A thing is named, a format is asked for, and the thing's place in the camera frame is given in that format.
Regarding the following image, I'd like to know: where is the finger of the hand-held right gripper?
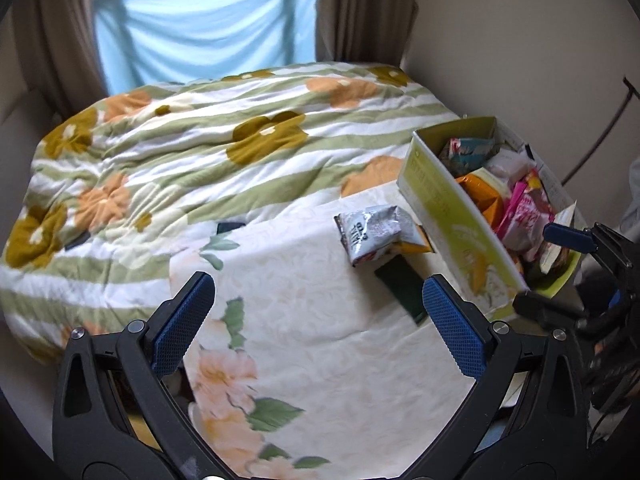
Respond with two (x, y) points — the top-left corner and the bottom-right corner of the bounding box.
(542, 222), (637, 274)
(512, 289), (626, 337)

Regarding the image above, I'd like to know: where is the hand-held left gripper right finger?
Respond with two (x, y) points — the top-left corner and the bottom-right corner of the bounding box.
(410, 274), (589, 479)

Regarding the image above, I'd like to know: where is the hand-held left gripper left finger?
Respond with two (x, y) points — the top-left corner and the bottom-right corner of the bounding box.
(52, 271), (236, 480)

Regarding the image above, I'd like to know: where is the green cardboard box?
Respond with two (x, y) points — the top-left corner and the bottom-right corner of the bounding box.
(396, 116), (585, 307)

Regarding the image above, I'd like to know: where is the grey silver snack packet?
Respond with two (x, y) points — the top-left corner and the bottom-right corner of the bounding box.
(333, 204), (417, 267)

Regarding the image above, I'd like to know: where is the pink snack packet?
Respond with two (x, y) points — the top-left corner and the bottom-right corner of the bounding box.
(494, 170), (557, 252)

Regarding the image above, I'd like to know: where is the dark green packet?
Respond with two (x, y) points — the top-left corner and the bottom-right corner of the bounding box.
(374, 255), (432, 327)

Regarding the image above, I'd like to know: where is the white snack packet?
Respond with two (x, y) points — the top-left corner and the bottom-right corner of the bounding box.
(484, 148), (532, 192)

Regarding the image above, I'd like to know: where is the orange snack packet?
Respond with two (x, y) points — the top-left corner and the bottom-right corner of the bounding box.
(456, 168), (505, 229)

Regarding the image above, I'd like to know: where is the white floral tablecloth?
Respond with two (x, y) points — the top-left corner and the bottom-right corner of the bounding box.
(169, 182), (532, 480)

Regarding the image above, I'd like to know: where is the floral green striped blanket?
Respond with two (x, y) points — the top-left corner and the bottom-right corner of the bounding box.
(0, 60), (462, 367)

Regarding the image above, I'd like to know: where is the beige headboard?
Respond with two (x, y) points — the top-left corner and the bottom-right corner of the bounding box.
(0, 87), (66, 161)

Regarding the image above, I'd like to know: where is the blue window cloth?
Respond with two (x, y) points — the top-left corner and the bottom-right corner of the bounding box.
(92, 0), (322, 97)

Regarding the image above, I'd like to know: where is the brown curtain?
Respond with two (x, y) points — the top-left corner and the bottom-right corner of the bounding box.
(315, 0), (419, 69)
(10, 0), (109, 117)

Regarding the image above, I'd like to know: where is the thin wall cable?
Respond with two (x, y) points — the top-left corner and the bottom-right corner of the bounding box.
(559, 76), (640, 187)

